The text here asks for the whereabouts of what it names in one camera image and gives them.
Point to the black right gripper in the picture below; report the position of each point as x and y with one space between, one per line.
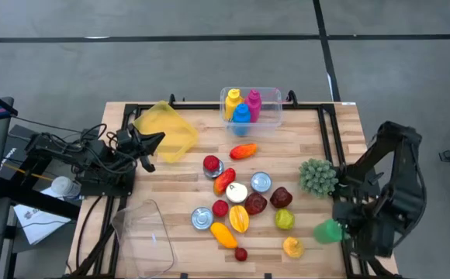
362 232

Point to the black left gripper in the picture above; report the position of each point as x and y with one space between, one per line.
130 141

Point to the green plastic bottle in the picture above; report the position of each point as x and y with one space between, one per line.
327 231

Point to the silver tin can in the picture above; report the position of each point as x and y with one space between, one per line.
214 175
261 182
202 218

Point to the dark red wrinkled fruit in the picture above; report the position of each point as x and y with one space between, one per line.
255 203
281 197

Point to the white round object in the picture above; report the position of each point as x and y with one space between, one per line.
236 192

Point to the yellow plastic bottle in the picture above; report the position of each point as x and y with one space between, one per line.
232 102

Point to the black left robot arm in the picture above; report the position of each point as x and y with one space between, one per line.
93 162

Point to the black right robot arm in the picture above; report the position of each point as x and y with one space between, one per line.
395 186

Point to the yellow plastic bin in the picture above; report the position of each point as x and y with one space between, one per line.
174 131

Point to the green succulent plant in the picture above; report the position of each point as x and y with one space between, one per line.
318 178

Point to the green apple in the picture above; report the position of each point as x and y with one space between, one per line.
284 219

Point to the clear plastic tray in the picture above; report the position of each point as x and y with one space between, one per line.
143 240

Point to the clear bin with blue contents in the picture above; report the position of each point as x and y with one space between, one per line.
241 116

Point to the red pomegranate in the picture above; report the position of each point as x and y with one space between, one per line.
241 254

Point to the orange yellow mango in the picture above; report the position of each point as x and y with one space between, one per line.
223 235

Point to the magenta plastic bottle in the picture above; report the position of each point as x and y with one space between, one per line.
253 104

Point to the thin yellow rod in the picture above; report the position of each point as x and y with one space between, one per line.
27 172

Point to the clear plastic bin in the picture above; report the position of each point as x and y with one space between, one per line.
271 116

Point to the white paper sheet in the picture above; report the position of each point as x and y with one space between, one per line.
39 222

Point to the black box white lettering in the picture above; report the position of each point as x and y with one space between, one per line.
15 149

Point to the black frame clamp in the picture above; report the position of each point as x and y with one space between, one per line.
267 276
291 96
172 98
184 276

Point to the black metal table frame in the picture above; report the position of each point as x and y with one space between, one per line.
201 105

